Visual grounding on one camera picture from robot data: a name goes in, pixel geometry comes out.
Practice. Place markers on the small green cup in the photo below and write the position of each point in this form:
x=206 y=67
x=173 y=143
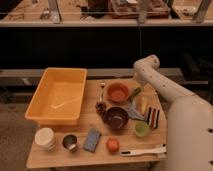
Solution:
x=141 y=129

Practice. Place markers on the brown pinecone toy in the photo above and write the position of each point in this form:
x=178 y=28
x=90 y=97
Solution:
x=100 y=108

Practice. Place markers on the dark purple bowl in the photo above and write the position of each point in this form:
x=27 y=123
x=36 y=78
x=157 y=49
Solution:
x=116 y=118

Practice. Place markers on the white handled knife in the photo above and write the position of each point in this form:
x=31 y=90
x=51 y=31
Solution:
x=156 y=150

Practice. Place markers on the red bowl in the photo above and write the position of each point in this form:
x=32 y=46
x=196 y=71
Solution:
x=117 y=92

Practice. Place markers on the blue sponge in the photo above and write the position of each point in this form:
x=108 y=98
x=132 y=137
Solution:
x=92 y=140

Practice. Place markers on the white cup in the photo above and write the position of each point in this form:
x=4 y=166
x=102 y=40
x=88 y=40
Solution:
x=45 y=138

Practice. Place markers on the green pepper toy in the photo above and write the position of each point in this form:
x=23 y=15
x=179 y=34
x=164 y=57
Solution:
x=134 y=93

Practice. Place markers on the orange tomato toy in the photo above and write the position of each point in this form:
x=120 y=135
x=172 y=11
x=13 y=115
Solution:
x=112 y=145

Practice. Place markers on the yellow plastic bin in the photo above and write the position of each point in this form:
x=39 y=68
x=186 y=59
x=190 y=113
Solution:
x=58 y=97

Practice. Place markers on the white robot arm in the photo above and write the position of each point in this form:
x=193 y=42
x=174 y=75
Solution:
x=189 y=140

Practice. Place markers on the grey cloth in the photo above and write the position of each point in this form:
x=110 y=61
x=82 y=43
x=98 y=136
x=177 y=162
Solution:
x=133 y=113

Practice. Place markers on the metal cup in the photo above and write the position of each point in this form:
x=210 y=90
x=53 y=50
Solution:
x=70 y=142

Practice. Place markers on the striped cloth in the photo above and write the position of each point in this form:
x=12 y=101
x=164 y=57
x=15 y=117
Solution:
x=152 y=117

